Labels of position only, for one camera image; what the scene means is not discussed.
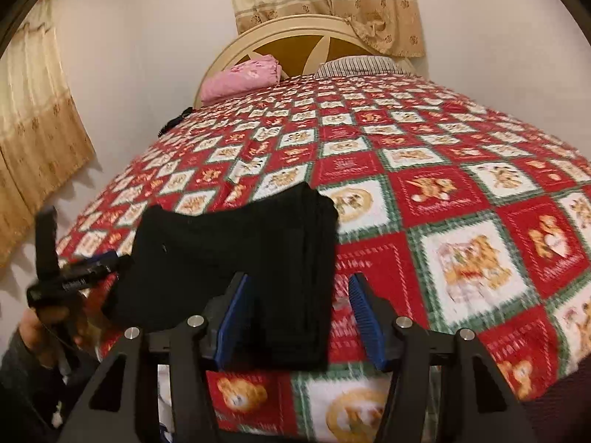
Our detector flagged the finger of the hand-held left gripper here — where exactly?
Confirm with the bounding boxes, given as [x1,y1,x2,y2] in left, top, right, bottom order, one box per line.
[69,251,134,287]

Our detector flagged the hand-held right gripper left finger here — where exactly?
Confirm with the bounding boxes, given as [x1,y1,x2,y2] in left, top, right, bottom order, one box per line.
[58,272,254,443]

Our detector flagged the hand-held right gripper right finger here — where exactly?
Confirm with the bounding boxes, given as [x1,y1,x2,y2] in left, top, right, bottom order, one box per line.
[347,273,539,443]

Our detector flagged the black pants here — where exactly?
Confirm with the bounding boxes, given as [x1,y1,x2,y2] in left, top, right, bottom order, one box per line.
[104,181,340,372]

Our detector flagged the person's left forearm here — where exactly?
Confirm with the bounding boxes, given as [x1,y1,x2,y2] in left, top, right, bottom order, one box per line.
[0,332,65,443]

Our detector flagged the person's left hand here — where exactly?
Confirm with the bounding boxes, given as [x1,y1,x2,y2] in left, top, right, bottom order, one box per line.
[18,281,116,367]

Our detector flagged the small black object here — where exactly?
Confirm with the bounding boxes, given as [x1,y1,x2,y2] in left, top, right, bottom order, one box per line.
[157,107,192,137]

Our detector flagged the red checkered bear printed blanket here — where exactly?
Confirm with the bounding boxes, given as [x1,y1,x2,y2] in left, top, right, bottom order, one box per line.
[55,71,591,439]

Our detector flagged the pink pillow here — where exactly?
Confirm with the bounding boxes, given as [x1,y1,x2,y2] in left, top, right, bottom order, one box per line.
[200,54,283,104]

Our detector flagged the striped pillow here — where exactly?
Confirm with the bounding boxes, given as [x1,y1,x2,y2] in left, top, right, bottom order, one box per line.
[314,55,416,79]

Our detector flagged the cream arched headboard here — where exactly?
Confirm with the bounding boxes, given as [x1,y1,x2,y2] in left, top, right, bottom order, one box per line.
[193,14,416,107]

